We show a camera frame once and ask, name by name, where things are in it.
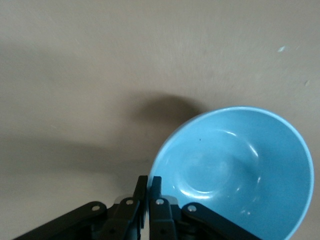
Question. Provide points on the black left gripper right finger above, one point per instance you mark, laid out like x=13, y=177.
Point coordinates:
x=162, y=220

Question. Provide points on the blue bowl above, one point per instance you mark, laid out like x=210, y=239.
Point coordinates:
x=225, y=162

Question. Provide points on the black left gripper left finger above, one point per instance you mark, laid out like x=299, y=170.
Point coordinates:
x=120, y=220

